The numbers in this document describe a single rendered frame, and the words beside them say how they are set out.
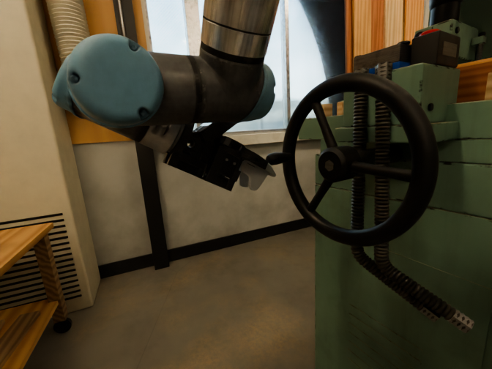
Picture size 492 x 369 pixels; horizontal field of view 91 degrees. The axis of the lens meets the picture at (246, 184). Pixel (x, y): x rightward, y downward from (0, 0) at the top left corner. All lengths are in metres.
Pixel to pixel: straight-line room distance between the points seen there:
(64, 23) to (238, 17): 1.39
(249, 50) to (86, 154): 1.51
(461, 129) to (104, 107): 0.53
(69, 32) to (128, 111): 1.37
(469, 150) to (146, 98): 0.50
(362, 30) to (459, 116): 1.91
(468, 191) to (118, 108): 0.54
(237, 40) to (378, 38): 2.33
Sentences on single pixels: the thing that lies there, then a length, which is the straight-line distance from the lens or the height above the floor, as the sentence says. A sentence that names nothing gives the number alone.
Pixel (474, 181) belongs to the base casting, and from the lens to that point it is 0.56.
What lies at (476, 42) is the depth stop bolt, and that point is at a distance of 0.80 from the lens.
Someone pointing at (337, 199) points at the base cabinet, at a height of 0.68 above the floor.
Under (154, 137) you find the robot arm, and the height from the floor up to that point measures 0.87.
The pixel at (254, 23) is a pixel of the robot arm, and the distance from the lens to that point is 0.28.
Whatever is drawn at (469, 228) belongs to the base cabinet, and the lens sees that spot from 0.58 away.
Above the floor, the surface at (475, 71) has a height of 0.95.
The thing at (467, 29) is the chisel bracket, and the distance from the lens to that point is 0.78.
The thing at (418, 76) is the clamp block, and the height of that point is 0.94.
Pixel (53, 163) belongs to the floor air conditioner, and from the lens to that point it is 1.45.
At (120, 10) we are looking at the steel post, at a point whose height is 1.54.
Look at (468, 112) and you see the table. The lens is 0.55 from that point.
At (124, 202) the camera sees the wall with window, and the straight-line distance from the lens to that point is 1.74.
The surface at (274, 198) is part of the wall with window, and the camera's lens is 2.01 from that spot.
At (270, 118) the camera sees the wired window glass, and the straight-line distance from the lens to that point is 2.02.
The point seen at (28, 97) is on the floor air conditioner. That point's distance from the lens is 1.47.
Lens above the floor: 0.88
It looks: 12 degrees down
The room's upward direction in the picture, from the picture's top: 4 degrees counter-clockwise
